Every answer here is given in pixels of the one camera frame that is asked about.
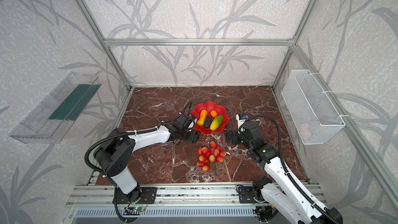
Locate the yellow fake squash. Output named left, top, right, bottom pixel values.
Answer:
left=197, top=110, right=208, bottom=126

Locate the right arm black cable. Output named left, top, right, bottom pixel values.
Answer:
left=240, top=114, right=338, bottom=223

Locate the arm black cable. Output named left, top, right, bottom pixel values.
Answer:
left=240, top=114, right=338, bottom=223
left=83, top=101, right=193, bottom=175

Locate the dark fake avocado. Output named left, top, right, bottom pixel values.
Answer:
left=203, top=116, right=213, bottom=129

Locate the white wire mesh basket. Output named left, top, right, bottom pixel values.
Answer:
left=282, top=69, right=346, bottom=145

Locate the fake orange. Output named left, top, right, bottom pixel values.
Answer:
left=210, top=110, right=218, bottom=118

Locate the red flower-shaped fruit bowl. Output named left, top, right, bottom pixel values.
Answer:
left=190, top=102, right=229, bottom=135

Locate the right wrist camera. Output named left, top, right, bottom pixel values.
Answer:
left=236, top=113, right=248, bottom=129

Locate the clear plastic wall tray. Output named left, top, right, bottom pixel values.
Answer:
left=9, top=72, right=101, bottom=144

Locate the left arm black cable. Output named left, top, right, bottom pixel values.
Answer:
left=83, top=101, right=193, bottom=175

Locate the aluminium mounting rail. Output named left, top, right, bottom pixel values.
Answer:
left=65, top=183, right=327, bottom=207

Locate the green yellow fake cucumber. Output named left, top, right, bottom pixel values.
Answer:
left=210, top=115, right=223, bottom=131

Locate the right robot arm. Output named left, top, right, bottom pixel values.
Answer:
left=226, top=121, right=343, bottom=224

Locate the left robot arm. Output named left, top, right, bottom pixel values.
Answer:
left=84, top=113, right=199, bottom=204

